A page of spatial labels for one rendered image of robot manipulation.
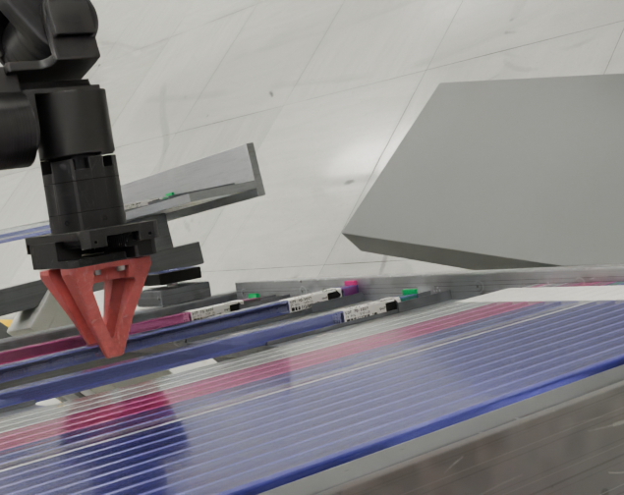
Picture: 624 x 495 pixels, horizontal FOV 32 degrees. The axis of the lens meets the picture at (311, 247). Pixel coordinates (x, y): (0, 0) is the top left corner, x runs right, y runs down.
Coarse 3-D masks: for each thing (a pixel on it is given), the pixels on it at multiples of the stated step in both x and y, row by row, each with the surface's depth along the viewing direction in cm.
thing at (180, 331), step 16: (352, 288) 99; (272, 304) 94; (288, 304) 95; (192, 320) 90; (208, 320) 90; (224, 320) 91; (240, 320) 92; (256, 320) 93; (128, 336) 86; (144, 336) 86; (160, 336) 87; (176, 336) 88; (192, 336) 89; (64, 352) 82; (80, 352) 82; (96, 352) 83; (128, 352) 85; (0, 368) 79; (16, 368) 79; (32, 368) 80; (48, 368) 81
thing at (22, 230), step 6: (162, 198) 141; (36, 222) 129; (42, 222) 129; (48, 222) 130; (6, 228) 126; (12, 228) 127; (18, 228) 127; (24, 228) 128; (30, 228) 128; (36, 228) 129; (42, 228) 129; (48, 228) 130; (0, 234) 126; (6, 234) 126; (12, 234) 127; (18, 234) 127; (24, 234) 128
